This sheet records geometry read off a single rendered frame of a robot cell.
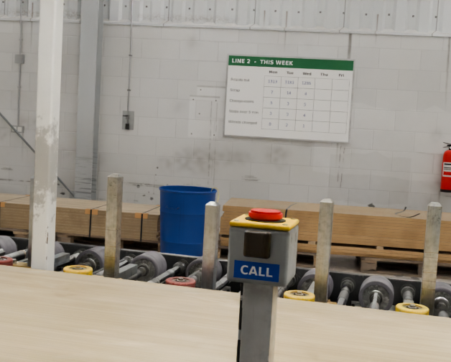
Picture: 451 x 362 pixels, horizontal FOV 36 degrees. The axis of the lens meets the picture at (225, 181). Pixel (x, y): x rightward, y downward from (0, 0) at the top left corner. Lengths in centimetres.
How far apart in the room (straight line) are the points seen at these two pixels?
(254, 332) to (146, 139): 739
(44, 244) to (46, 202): 12
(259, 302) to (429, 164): 722
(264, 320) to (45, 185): 126
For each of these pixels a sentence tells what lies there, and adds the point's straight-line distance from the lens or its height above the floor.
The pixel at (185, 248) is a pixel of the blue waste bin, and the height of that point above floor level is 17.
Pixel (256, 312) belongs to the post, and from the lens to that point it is 82.
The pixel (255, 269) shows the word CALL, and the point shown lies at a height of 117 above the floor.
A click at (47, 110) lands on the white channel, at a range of 198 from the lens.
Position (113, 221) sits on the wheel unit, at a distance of 205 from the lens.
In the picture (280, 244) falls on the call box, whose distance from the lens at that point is 78.
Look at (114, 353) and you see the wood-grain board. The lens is 132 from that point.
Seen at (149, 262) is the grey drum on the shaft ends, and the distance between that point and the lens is 245.
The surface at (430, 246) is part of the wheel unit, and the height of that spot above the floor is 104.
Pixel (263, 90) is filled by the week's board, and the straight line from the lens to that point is 792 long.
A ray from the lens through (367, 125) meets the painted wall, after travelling 791.
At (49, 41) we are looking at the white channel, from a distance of 199.
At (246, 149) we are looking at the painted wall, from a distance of 795.
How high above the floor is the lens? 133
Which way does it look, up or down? 5 degrees down
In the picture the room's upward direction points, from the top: 3 degrees clockwise
